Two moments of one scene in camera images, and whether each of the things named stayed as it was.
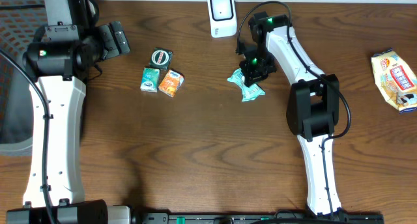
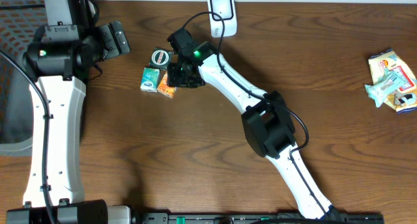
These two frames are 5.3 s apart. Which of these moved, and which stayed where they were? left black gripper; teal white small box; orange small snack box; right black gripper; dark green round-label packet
Moved: right black gripper
Stayed: left black gripper; dark green round-label packet; orange small snack box; teal white small box
